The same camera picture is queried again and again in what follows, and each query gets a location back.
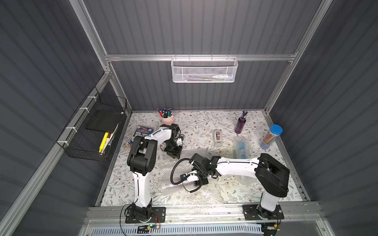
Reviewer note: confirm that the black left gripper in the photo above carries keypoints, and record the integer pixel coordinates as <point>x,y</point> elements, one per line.
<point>173,150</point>

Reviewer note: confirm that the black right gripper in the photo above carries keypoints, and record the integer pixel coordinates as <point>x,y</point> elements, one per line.
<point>192,173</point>

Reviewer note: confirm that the clear tape dispenser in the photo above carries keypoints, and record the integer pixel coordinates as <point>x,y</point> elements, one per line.
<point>217,138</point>

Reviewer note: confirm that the blue glass bottle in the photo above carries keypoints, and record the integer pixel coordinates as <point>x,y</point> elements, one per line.
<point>242,149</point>

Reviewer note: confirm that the purple bottle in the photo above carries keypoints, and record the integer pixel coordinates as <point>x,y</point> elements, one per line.
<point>241,122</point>

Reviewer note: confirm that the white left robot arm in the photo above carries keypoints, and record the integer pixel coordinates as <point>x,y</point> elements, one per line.
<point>142,159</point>

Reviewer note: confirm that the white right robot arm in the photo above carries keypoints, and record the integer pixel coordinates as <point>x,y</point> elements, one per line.
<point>272,175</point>

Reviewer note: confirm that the pink pen holder cup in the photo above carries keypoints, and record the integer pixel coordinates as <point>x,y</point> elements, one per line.
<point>168,121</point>

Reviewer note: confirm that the blue children's book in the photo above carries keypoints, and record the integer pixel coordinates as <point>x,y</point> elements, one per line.
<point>140,131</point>

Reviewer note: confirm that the yellow highlighter marker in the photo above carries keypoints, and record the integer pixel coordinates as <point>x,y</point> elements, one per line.
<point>103,142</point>

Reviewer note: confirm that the blue-lidded pencil tube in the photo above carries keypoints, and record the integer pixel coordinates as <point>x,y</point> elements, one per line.
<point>274,132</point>

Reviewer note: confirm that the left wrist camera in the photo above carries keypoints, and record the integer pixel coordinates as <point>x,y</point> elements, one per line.
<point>179,142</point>

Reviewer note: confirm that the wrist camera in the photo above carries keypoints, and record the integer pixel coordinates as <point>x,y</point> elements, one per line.
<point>189,177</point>
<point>179,142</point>

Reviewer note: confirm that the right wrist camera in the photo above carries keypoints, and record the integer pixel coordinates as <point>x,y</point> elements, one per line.
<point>189,177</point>

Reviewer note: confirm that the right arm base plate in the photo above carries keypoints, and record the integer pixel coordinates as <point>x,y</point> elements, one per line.
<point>257,212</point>

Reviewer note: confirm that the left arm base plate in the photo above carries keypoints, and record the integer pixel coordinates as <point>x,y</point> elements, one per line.
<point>136,214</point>

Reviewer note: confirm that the white wire mesh basket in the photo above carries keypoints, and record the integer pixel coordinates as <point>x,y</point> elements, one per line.
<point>204,70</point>

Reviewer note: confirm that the black wire wall basket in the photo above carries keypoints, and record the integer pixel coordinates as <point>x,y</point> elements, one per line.
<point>98,114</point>

